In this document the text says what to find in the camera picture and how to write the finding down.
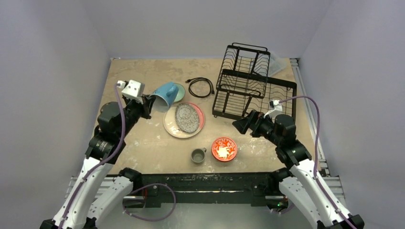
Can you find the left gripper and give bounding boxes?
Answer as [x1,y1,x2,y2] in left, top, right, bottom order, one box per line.
[117,93,155,138]

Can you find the blue polka dot mug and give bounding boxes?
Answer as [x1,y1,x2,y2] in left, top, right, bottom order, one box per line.
[150,82,179,113]

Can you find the red floral bowl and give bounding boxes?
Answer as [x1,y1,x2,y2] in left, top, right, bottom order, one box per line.
[211,137,238,162]

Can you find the small grey mug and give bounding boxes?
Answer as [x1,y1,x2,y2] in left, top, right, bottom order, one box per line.
[191,148,206,164]

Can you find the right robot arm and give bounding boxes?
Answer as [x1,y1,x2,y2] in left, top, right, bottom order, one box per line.
[232,110,365,229]

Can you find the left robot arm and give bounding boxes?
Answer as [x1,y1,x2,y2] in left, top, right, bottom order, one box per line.
[40,95,156,229]

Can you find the pink and cream plate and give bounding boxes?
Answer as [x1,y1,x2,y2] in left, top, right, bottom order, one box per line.
[163,102,205,138]

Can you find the mint green bowl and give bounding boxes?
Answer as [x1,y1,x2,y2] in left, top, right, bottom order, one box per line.
[174,83,185,103]

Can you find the grey speckled plate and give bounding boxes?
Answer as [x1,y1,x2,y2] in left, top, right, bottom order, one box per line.
[175,103,200,134]

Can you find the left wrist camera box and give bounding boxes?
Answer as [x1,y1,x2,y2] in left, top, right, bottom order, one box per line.
[117,80,145,103]

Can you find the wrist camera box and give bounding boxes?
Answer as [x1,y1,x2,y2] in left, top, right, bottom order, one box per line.
[117,80,145,103]
[264,100,283,119]

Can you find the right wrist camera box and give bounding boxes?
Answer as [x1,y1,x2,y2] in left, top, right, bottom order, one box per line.
[264,100,283,119]

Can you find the black wire dish rack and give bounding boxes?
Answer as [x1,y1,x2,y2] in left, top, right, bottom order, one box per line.
[212,42,297,120]

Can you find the black coiled cable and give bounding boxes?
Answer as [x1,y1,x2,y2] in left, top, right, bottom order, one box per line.
[185,77,216,98]

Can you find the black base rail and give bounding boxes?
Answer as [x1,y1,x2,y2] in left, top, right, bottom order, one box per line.
[128,172,288,210]

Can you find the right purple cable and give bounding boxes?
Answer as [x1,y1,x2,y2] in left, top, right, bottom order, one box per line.
[278,95,358,229]

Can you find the purple loop cable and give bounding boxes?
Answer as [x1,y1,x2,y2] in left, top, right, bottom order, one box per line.
[122,183,177,222]

